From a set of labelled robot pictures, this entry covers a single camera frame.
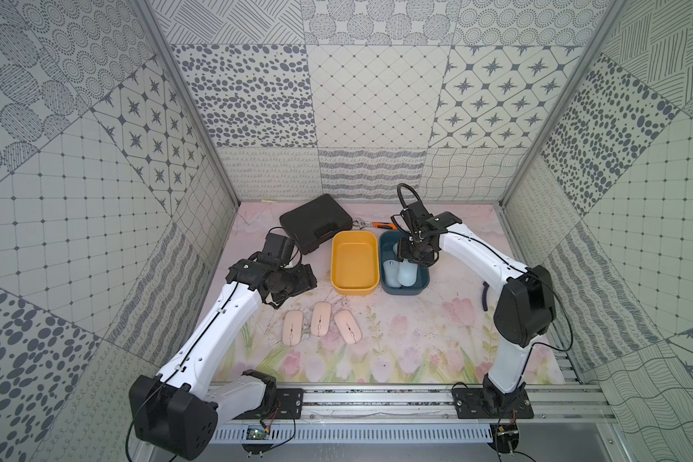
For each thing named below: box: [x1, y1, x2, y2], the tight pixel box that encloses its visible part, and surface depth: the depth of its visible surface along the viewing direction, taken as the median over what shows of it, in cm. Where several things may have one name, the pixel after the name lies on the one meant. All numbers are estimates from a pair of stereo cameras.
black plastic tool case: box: [279, 194, 354, 256], surface depth 112 cm
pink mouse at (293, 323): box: [282, 309, 304, 347], surface depth 87 cm
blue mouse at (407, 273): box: [397, 258, 419, 287], surface depth 87 cm
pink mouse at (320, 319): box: [310, 301, 333, 337], surface depth 89 cm
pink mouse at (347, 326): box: [333, 309, 363, 346], surface depth 87 cm
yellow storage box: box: [330, 231, 381, 296], surface depth 104 cm
